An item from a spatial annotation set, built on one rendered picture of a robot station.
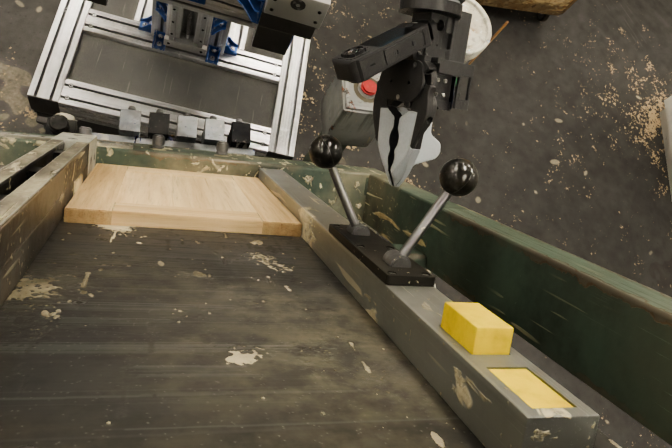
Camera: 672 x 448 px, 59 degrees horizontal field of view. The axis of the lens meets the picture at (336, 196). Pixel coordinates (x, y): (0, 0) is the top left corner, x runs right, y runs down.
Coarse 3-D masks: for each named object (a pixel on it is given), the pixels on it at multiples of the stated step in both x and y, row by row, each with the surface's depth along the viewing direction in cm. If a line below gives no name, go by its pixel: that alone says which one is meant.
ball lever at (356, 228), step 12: (312, 144) 65; (324, 144) 65; (336, 144) 65; (312, 156) 65; (324, 156) 65; (336, 156) 65; (324, 168) 66; (336, 168) 67; (336, 180) 67; (348, 204) 68; (348, 216) 68; (348, 228) 69; (360, 228) 68
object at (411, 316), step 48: (288, 192) 97; (336, 240) 69; (384, 288) 54; (432, 288) 55; (432, 336) 44; (432, 384) 44; (480, 384) 38; (480, 432) 37; (528, 432) 33; (576, 432) 34
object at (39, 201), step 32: (32, 160) 75; (64, 160) 79; (0, 192) 60; (32, 192) 57; (64, 192) 76; (0, 224) 45; (32, 224) 57; (0, 256) 45; (32, 256) 58; (0, 288) 46
